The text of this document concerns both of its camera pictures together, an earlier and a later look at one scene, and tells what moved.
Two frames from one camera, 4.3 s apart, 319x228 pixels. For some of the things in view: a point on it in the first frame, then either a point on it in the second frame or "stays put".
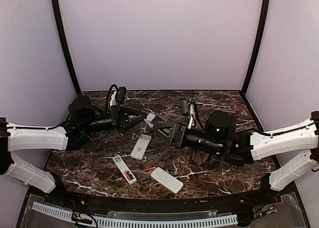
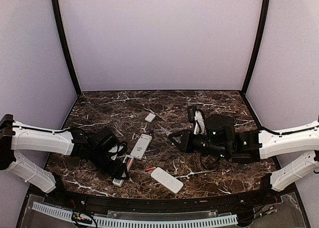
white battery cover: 150,117 stays put
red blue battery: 150,169 stays put
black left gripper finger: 127,127 to 127,177
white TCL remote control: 140,148 stays put
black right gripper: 178,135 to 186,146
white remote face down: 169,181 stays put
